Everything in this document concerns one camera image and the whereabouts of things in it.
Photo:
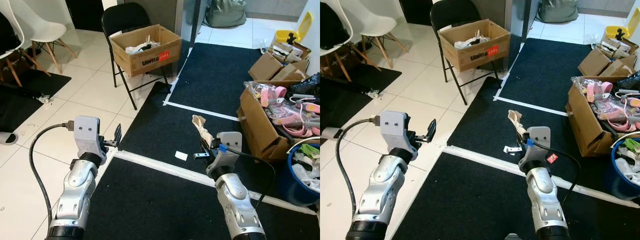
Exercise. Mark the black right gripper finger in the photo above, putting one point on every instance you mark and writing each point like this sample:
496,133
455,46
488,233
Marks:
202,142
519,135
213,140
528,134

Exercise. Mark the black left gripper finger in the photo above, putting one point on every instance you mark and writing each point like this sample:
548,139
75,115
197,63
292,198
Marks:
118,134
423,139
115,144
431,130

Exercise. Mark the beige paper trash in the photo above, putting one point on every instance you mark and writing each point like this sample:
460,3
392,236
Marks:
516,122
201,127

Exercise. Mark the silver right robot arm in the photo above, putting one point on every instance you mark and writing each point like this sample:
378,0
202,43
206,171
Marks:
237,200
542,195

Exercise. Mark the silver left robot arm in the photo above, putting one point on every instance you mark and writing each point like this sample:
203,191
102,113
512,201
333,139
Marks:
75,190
385,185

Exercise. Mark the small crumpled white trash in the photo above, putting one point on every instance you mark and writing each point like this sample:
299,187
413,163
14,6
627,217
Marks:
373,94
44,99

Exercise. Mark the white plastic bag trash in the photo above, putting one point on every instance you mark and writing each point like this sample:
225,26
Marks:
466,44
136,49

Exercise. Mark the white crumpled plastic trash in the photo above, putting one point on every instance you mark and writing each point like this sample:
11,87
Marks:
627,167
305,172

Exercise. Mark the green plastic trash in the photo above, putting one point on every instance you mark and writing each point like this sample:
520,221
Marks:
632,145
311,151

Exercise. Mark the yellow rubbish bin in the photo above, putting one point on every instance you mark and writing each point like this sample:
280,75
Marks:
306,25
634,20

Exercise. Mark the white floor tape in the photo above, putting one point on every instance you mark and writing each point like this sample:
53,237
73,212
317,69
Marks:
530,106
200,111

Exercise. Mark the small red tag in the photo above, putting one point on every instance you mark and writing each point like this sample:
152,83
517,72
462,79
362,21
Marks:
552,158

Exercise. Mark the black carpet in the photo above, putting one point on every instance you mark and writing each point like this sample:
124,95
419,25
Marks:
545,70
480,125
475,210
160,210
160,130
215,75

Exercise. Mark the cardboard box of slippers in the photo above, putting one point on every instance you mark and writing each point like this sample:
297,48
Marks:
582,125
255,130

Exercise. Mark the pink slippers in plastic bag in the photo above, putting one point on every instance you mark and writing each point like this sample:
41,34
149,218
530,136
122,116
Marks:
295,122
595,89
622,117
267,94

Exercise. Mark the brown cardboard box red label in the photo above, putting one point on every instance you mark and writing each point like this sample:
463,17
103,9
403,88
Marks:
130,60
465,55

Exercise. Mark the small black floor mat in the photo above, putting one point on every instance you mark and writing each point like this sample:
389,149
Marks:
350,95
25,100

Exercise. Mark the white round object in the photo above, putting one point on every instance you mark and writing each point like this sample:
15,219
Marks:
330,133
7,138

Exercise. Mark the open cardboard box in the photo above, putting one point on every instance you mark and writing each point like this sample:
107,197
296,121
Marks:
594,62
265,67

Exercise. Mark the blue plastic bucket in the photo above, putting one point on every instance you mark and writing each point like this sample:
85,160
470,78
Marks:
292,187
617,185

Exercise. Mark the white paper strip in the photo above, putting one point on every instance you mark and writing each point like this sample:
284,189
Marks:
478,35
149,40

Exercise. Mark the black plastic bag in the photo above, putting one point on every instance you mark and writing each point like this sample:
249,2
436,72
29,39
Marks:
307,85
630,81

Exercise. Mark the white chair wooden legs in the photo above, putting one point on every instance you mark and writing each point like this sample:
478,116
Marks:
345,47
15,45
375,22
42,25

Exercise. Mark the black folding chair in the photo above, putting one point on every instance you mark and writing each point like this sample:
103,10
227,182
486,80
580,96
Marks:
122,17
452,12

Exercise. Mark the grey green sack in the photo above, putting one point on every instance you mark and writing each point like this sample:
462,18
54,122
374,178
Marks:
557,11
225,15

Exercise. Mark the small black object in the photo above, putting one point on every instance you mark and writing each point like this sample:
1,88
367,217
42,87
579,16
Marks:
291,38
620,34

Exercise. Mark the black cloth bundle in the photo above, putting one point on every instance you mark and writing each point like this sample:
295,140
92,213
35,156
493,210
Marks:
7,32
332,27

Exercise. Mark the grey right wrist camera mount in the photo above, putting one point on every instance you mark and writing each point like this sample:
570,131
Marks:
540,136
231,139

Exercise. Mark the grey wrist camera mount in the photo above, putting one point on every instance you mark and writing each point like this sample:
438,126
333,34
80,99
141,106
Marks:
392,125
540,136
231,139
86,131

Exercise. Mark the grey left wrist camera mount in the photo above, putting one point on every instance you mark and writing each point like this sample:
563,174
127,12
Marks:
86,131
392,125

